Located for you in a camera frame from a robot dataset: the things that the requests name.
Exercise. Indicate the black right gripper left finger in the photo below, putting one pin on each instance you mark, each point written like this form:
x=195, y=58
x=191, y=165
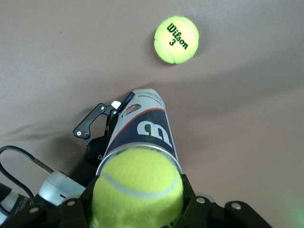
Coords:
x=47, y=216

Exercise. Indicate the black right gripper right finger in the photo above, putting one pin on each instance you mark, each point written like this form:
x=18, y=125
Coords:
x=213, y=216

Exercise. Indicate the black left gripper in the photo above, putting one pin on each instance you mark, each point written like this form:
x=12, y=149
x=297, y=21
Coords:
x=95, y=154

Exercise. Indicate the Wilson tennis ball can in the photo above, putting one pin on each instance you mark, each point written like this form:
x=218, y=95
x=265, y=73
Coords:
x=152, y=123

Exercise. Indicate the yellow tennis ball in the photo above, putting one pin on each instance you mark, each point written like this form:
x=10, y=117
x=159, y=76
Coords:
x=137, y=190
x=177, y=39

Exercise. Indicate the brown table cover mat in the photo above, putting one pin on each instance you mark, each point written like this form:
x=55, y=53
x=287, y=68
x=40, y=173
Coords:
x=71, y=59

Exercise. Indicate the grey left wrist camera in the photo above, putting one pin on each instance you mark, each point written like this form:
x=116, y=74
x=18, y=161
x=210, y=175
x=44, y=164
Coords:
x=59, y=187

